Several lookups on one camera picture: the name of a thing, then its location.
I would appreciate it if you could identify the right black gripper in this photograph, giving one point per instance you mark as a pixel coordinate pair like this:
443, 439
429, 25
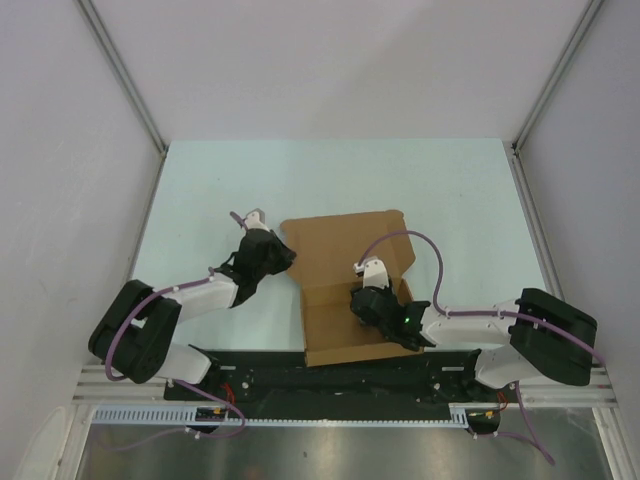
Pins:
388, 292

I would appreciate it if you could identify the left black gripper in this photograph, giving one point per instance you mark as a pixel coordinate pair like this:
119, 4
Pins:
285, 254

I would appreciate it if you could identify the brown cardboard box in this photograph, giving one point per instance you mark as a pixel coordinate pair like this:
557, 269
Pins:
326, 249

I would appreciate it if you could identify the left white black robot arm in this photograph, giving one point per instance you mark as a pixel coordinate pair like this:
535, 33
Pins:
134, 338

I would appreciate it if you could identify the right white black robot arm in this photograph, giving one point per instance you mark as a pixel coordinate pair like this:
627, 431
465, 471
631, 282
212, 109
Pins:
534, 335

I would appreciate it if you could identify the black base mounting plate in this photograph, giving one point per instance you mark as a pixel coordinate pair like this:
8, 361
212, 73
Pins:
438, 377

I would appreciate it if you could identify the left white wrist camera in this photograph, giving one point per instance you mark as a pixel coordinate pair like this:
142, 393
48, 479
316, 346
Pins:
255, 219

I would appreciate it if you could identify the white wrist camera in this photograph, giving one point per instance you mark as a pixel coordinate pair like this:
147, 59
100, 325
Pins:
255, 219
373, 273

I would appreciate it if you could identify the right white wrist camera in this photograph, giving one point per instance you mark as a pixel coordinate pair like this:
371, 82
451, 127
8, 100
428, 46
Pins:
373, 273

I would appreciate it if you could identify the grey slotted cable duct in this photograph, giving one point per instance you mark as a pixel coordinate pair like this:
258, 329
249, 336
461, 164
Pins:
210, 416

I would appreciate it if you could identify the aluminium front rail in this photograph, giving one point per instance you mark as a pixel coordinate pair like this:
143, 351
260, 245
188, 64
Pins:
94, 387

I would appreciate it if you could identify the left aluminium frame post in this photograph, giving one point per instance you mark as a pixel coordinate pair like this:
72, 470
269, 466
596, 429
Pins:
124, 79

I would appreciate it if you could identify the aluminium frame post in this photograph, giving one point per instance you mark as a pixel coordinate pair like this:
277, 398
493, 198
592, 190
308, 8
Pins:
560, 69
124, 79

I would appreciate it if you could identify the right aluminium frame post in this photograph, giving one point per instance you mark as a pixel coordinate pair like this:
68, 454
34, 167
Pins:
560, 69

